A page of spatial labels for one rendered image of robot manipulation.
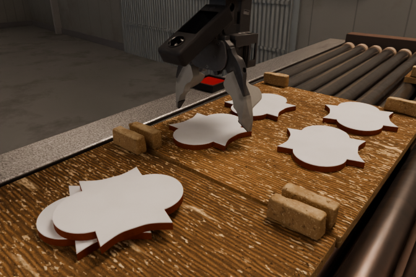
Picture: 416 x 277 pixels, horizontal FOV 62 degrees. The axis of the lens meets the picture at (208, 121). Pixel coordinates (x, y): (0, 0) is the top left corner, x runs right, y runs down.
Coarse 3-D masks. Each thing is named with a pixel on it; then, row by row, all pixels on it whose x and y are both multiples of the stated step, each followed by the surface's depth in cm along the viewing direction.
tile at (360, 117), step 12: (324, 108) 66; (336, 108) 64; (348, 108) 64; (360, 108) 64; (372, 108) 64; (324, 120) 60; (336, 120) 59; (348, 120) 59; (360, 120) 59; (372, 120) 59; (384, 120) 59; (348, 132) 56; (360, 132) 55; (372, 132) 55
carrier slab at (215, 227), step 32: (96, 160) 48; (128, 160) 48; (160, 160) 48; (0, 192) 41; (32, 192) 41; (64, 192) 41; (192, 192) 41; (224, 192) 41; (0, 224) 36; (32, 224) 36; (192, 224) 36; (224, 224) 36; (256, 224) 36; (0, 256) 32; (32, 256) 32; (64, 256) 32; (96, 256) 32; (128, 256) 32; (160, 256) 32; (192, 256) 32; (224, 256) 32; (256, 256) 32; (288, 256) 32; (320, 256) 32
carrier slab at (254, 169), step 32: (224, 96) 73; (288, 96) 73; (320, 96) 73; (160, 128) 58; (256, 128) 58; (192, 160) 48; (224, 160) 48; (256, 160) 48; (288, 160) 48; (384, 160) 48; (256, 192) 41; (320, 192) 41; (352, 192) 41; (352, 224) 37
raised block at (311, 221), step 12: (276, 204) 35; (288, 204) 35; (300, 204) 35; (276, 216) 36; (288, 216) 35; (300, 216) 34; (312, 216) 33; (324, 216) 33; (300, 228) 34; (312, 228) 33; (324, 228) 34
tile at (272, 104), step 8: (264, 96) 70; (272, 96) 70; (280, 96) 70; (232, 104) 66; (256, 104) 66; (264, 104) 66; (272, 104) 66; (280, 104) 66; (288, 104) 66; (232, 112) 63; (256, 112) 62; (264, 112) 62; (272, 112) 62; (280, 112) 63; (256, 120) 61
